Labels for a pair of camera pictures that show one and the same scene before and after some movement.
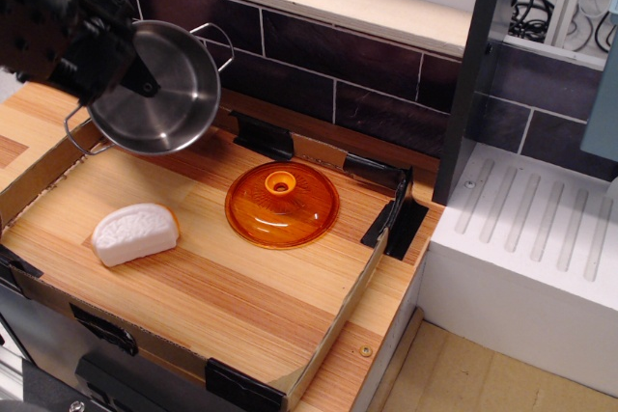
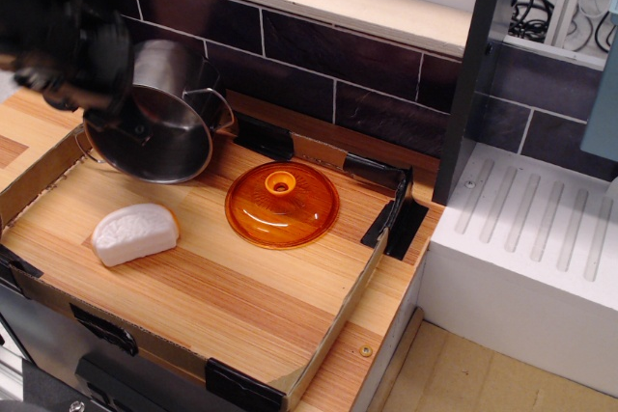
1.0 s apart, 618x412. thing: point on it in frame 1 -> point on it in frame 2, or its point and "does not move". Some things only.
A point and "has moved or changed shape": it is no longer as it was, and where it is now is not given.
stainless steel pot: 186,66 has moved or changed shape
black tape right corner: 403,217 does not move
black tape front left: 107,331 does not move
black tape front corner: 240,389 does not move
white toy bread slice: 134,232 does not move
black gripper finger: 139,79 -> 119,118
